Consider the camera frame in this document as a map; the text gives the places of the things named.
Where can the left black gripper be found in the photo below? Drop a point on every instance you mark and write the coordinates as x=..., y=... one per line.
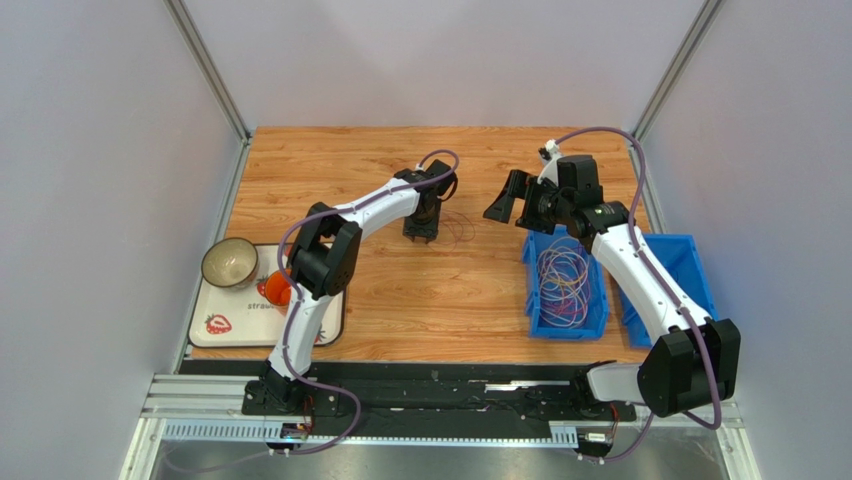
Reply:
x=429, y=231

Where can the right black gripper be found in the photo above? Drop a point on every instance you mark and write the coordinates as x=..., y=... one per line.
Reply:
x=525, y=202

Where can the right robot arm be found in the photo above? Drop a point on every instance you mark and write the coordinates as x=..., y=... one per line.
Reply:
x=694, y=358

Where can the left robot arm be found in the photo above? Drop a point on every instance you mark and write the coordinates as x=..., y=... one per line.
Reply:
x=318, y=256

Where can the left blue plastic bin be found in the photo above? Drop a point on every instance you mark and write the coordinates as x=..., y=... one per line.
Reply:
x=566, y=297

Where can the blue plastic bin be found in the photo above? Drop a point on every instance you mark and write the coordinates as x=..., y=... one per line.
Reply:
x=679, y=256
x=566, y=297

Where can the right blue plastic bin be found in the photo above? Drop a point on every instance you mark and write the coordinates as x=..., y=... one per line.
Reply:
x=679, y=256

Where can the orange plastic cup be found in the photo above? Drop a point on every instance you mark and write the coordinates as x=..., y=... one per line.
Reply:
x=277, y=291

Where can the strawberry print tray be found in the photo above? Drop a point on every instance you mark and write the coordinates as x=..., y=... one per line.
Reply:
x=242, y=317

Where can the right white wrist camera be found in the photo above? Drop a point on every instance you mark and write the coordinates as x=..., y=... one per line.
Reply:
x=550, y=154

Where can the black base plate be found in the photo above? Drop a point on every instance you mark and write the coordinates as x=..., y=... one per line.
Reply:
x=444, y=400

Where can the aluminium frame rail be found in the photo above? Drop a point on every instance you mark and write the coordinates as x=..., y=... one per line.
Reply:
x=192, y=426

